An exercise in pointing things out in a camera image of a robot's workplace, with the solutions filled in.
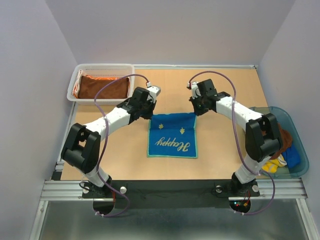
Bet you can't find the orange Doraemon towel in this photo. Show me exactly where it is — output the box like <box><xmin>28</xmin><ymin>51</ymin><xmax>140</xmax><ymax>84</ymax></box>
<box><xmin>72</xmin><ymin>69</ymin><xmax>132</xmax><ymax>98</ymax></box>

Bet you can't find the teal patterned towel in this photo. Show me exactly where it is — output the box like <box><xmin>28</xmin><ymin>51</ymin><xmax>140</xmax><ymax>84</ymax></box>
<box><xmin>147</xmin><ymin>112</ymin><xmax>198</xmax><ymax>159</ymax></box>

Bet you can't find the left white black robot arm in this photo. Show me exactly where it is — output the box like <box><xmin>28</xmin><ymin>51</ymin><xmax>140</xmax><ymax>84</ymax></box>
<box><xmin>61</xmin><ymin>86</ymin><xmax>161</xmax><ymax>197</ymax></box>

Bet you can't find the blue towel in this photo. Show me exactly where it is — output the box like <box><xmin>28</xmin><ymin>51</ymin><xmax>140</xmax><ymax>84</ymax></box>
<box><xmin>281</xmin><ymin>145</ymin><xmax>301</xmax><ymax>169</ymax></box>

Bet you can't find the aluminium frame rail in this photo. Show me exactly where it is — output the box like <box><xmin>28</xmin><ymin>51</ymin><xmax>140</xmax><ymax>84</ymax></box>
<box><xmin>31</xmin><ymin>111</ymin><xmax>320</xmax><ymax>240</ymax></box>

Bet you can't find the teal plastic tub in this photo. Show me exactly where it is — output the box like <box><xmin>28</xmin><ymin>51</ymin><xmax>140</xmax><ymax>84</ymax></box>
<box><xmin>250</xmin><ymin>106</ymin><xmax>309</xmax><ymax>179</ymax></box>

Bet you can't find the brown towel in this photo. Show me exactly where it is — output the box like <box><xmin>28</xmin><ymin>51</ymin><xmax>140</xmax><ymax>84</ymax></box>
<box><xmin>76</xmin><ymin>75</ymin><xmax>131</xmax><ymax>99</ymax></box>
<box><xmin>270</xmin><ymin>123</ymin><xmax>293</xmax><ymax>160</ymax></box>

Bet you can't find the yellow towel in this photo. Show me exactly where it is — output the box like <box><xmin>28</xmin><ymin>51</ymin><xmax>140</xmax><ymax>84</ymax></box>
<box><xmin>261</xmin><ymin>154</ymin><xmax>287</xmax><ymax>174</ymax></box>

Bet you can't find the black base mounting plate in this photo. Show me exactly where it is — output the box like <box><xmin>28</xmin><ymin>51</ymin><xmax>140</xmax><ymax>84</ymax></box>
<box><xmin>79</xmin><ymin>179</ymin><xmax>260</xmax><ymax>214</ymax></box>

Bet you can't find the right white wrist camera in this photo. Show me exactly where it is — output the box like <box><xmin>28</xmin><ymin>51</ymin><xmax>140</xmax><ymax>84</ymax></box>
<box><xmin>187</xmin><ymin>81</ymin><xmax>201</xmax><ymax>99</ymax></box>

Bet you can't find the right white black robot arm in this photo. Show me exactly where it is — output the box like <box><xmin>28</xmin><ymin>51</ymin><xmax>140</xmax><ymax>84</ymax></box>
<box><xmin>187</xmin><ymin>79</ymin><xmax>283</xmax><ymax>195</ymax></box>

